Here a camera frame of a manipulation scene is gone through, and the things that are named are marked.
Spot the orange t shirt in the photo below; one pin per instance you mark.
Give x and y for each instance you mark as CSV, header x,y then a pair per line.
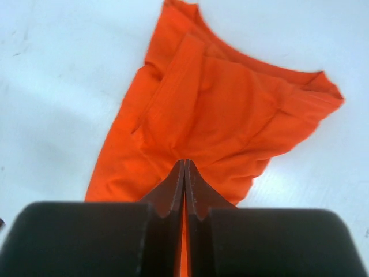
x,y
197,98

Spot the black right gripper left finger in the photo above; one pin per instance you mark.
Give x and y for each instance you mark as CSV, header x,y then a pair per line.
x,y
163,238

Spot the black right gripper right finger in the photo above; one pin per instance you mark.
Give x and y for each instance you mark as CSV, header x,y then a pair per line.
x,y
200,199

